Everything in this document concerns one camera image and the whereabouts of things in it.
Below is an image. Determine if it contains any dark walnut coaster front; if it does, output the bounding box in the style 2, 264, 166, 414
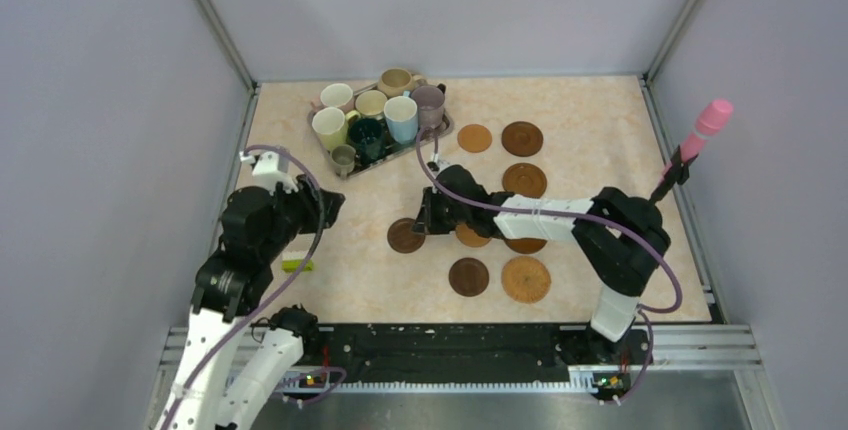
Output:
448, 257, 490, 297

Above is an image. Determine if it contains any brown saucer coaster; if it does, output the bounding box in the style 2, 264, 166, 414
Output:
501, 163, 548, 198
501, 121, 544, 157
504, 238, 547, 255

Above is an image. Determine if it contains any light blue mug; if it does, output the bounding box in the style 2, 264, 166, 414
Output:
383, 96, 419, 144

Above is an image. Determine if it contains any woven rattan coaster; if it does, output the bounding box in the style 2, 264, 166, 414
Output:
501, 256, 552, 304

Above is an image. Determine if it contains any metal serving tray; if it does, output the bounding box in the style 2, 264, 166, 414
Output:
307, 81, 454, 179

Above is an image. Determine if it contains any pale yellow mug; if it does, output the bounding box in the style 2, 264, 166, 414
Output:
311, 107, 361, 152

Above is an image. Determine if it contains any green white block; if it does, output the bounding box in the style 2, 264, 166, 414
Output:
280, 251, 314, 274

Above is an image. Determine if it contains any pink microphone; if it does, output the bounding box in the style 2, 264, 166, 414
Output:
663, 99, 734, 174

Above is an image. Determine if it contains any white mug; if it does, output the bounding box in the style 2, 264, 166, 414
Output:
315, 83, 355, 113

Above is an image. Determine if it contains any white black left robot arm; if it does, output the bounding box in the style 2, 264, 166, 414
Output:
157, 175, 345, 429

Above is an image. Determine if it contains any dark green mug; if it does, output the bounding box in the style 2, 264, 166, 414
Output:
348, 118, 387, 166

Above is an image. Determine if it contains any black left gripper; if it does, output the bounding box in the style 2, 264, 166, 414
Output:
261, 171, 346, 258

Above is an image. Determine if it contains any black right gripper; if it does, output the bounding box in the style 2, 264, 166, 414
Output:
411, 186, 470, 235

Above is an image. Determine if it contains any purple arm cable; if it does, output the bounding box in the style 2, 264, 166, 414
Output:
158, 144, 348, 430
415, 127, 684, 405

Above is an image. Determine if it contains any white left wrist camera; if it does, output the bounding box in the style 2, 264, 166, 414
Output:
240, 151, 298, 195

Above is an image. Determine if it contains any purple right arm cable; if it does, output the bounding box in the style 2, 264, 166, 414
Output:
415, 127, 684, 405

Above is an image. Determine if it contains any light bamboo coaster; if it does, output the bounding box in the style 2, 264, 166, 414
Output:
457, 124, 493, 153
455, 224, 491, 248

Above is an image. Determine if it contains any mauve mug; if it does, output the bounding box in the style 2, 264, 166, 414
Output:
410, 84, 446, 129

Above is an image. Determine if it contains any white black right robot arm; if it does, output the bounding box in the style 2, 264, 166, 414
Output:
413, 162, 671, 362

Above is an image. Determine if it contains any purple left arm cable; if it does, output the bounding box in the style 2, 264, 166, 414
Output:
158, 144, 348, 430

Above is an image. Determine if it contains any beige mug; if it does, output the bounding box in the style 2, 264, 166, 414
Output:
355, 89, 388, 120

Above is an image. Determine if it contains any dark walnut coaster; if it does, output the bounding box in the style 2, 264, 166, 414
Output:
448, 257, 490, 297
387, 218, 426, 254

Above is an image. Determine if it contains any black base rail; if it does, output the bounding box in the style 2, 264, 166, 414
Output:
158, 322, 664, 395

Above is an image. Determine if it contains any tan mug with handle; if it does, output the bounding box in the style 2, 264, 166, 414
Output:
376, 68, 427, 98

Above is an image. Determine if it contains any small grey-green cup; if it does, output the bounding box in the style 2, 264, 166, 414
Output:
330, 145, 357, 179

